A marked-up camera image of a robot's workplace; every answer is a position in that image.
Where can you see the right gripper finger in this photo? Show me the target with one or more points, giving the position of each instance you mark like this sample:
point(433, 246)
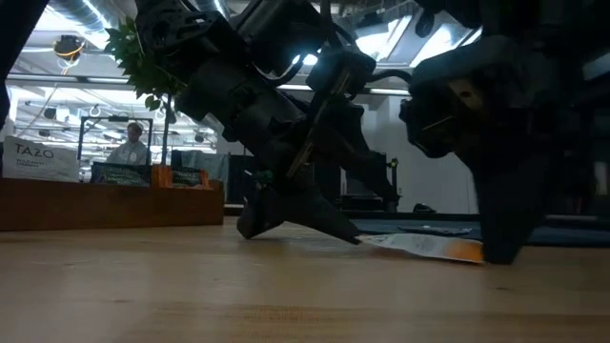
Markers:
point(510, 214)

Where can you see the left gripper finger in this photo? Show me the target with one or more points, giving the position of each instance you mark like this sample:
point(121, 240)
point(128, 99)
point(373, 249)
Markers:
point(259, 212)
point(324, 214)

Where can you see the wooden three-compartment tray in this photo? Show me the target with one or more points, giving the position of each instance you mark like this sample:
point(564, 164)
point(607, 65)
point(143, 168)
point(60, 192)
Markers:
point(119, 207)

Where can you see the black partition panel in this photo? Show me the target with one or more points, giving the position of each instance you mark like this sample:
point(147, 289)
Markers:
point(237, 178)

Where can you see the black side table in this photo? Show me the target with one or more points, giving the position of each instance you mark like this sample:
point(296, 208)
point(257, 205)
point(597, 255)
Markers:
point(367, 205)

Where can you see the grey cloth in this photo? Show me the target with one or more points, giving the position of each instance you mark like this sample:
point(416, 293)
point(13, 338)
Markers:
point(205, 162)

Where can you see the black monitor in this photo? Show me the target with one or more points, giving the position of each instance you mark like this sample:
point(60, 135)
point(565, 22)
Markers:
point(379, 164)

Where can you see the long ceiling lamp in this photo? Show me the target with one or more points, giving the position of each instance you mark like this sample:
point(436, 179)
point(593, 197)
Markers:
point(388, 91)
point(102, 80)

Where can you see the green leafy plant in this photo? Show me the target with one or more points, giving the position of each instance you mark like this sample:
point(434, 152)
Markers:
point(143, 66)

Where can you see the person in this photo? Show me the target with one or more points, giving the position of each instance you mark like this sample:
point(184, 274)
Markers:
point(129, 150)

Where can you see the black camera stand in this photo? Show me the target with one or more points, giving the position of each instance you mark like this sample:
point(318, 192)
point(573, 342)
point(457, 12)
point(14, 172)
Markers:
point(393, 174)

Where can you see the black aluminium table frame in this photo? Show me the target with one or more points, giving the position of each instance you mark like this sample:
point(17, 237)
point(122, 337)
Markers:
point(429, 215)

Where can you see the black robot station frame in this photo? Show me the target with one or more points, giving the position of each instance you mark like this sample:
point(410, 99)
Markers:
point(114, 118)

